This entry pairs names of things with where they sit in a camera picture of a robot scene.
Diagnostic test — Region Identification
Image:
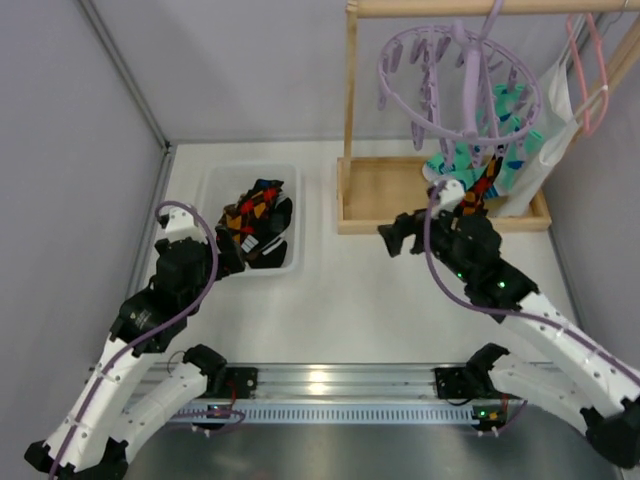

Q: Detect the black grey blue sock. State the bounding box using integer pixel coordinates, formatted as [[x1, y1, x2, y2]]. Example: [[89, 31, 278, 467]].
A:
[[240, 196, 293, 254]]

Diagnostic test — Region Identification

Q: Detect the purple round clip hanger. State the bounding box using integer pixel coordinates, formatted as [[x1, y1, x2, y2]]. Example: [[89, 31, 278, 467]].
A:
[[377, 1, 543, 165]]

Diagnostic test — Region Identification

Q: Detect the argyle sock red yellow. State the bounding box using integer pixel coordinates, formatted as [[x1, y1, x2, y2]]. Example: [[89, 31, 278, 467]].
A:
[[457, 154, 504, 217]]

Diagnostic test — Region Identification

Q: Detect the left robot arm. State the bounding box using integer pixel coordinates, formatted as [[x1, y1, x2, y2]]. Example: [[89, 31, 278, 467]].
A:
[[24, 226, 244, 479]]

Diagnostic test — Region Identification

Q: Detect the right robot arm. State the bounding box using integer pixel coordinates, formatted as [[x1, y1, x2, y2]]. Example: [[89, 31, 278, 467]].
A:
[[377, 210, 639, 469]]

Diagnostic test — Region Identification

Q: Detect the pink clothes hanger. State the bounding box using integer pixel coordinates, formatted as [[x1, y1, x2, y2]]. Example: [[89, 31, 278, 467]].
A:
[[564, 12, 611, 137]]

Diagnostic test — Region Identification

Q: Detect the brown argyle sock in bin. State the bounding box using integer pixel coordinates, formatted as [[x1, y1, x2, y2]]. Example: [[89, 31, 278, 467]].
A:
[[218, 204, 247, 235]]

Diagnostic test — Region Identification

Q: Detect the wooden clothes rack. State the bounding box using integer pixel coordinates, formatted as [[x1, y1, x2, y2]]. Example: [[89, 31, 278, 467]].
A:
[[336, 1, 639, 235]]

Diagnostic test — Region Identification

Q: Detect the white plastic bin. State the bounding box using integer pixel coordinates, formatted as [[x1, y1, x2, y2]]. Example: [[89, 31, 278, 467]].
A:
[[196, 161, 304, 277]]

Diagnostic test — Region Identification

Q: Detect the teal sock left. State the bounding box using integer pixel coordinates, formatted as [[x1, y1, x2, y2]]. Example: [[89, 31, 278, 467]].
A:
[[422, 143, 486, 188]]

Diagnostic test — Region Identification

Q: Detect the teal sock with blue patch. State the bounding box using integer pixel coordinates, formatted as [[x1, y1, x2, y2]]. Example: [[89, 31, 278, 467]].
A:
[[459, 82, 546, 201]]

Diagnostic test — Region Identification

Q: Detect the white tote bag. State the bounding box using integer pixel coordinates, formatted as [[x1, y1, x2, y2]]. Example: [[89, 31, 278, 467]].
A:
[[495, 56, 578, 217]]

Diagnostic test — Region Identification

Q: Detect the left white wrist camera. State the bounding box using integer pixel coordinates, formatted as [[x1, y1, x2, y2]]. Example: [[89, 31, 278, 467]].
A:
[[156, 205, 208, 244]]

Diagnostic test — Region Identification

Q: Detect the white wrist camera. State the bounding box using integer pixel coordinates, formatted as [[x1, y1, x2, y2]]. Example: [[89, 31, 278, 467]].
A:
[[427, 179, 465, 218], [156, 205, 208, 244]]

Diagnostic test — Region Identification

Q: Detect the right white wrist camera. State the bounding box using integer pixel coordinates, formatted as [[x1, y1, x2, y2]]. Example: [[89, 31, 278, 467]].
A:
[[427, 179, 465, 218]]

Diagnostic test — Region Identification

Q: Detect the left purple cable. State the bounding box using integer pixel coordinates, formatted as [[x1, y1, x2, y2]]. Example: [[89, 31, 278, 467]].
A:
[[47, 200, 247, 480]]

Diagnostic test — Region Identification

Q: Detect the purple cable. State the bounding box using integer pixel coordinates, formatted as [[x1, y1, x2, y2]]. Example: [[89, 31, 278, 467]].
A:
[[47, 200, 247, 480], [423, 182, 640, 436]]

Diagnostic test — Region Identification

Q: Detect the aluminium mounting rail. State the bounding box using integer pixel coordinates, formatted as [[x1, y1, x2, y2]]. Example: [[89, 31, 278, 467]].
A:
[[79, 362, 626, 401]]

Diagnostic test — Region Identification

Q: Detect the slotted grey cable duct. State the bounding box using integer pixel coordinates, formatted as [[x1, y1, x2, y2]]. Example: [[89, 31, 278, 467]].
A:
[[171, 403, 506, 425]]

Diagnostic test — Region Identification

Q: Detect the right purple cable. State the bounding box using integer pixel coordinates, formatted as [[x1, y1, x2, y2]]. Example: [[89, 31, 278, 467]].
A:
[[423, 182, 640, 436]]

